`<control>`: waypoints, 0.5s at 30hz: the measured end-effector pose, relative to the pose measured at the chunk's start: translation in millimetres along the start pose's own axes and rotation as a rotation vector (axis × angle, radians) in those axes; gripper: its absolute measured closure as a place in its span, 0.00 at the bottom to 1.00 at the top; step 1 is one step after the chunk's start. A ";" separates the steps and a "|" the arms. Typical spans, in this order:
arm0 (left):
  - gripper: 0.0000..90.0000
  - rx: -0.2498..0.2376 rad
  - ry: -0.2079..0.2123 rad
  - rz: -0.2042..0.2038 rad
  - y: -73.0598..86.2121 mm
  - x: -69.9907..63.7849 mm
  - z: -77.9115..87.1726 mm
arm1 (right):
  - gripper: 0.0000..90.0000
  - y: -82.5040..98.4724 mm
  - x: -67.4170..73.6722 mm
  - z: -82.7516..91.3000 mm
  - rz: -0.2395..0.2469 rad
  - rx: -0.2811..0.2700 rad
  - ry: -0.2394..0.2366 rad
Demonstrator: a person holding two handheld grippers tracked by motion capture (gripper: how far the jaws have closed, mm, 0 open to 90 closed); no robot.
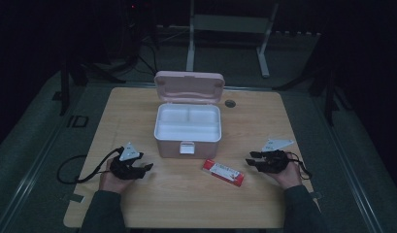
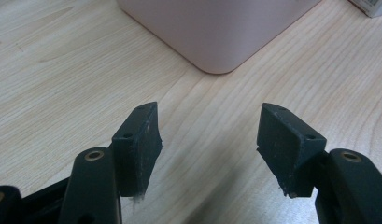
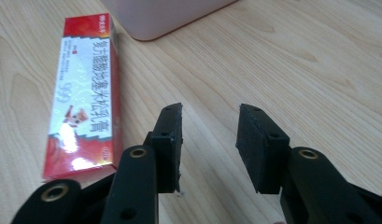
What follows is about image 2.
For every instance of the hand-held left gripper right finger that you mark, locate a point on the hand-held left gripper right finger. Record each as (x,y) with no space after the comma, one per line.
(285,146)

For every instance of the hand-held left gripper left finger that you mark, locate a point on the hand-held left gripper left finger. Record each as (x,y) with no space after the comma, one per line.
(137,155)

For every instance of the pink plastic storage box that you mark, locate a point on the pink plastic storage box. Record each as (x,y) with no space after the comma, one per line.
(216,31)

